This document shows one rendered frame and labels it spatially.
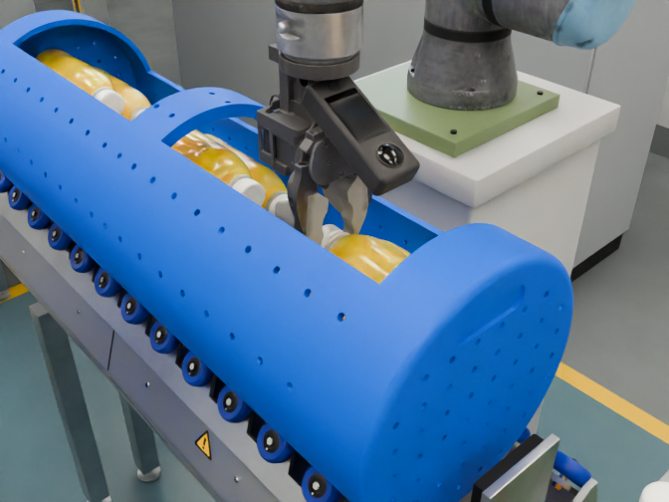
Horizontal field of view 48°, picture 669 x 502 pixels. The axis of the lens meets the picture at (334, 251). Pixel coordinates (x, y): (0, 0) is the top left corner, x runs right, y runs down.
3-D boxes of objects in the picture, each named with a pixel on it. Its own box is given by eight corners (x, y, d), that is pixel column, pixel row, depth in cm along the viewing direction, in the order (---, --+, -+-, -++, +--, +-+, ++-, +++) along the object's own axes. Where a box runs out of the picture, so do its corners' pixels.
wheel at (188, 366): (202, 342, 91) (189, 340, 90) (223, 361, 89) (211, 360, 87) (185, 374, 92) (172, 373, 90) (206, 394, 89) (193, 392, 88)
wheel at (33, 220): (44, 198, 119) (33, 194, 118) (57, 209, 117) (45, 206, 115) (32, 223, 120) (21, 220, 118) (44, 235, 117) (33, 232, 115)
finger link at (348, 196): (337, 218, 83) (326, 146, 77) (375, 240, 79) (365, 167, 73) (316, 232, 82) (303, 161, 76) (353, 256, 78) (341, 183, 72)
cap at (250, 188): (262, 196, 88) (272, 202, 87) (236, 216, 87) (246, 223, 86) (252, 171, 85) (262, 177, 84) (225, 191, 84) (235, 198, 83)
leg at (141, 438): (153, 461, 199) (113, 267, 163) (164, 474, 195) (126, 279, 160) (133, 473, 196) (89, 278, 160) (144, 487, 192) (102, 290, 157)
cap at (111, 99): (92, 92, 104) (99, 96, 103) (117, 87, 107) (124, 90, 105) (96, 119, 106) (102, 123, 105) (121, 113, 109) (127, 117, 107)
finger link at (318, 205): (284, 247, 79) (294, 164, 75) (321, 272, 75) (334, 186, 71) (260, 253, 77) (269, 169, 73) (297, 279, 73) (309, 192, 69)
